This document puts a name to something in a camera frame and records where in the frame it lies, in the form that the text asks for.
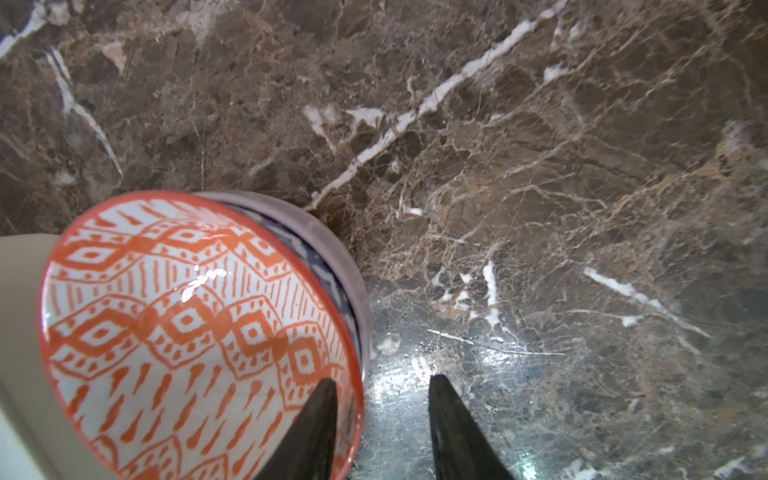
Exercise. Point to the red patterned bowl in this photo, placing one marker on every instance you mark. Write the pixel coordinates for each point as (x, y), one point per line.
(182, 339)

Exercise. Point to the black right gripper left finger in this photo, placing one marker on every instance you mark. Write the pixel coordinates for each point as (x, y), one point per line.
(307, 449)

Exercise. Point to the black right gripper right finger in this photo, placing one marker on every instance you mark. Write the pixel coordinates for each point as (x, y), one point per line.
(460, 450)

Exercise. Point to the white plastic bin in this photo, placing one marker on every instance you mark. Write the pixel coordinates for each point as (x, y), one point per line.
(37, 438)

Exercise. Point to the purple bowl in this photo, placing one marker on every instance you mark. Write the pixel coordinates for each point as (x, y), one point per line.
(319, 248)

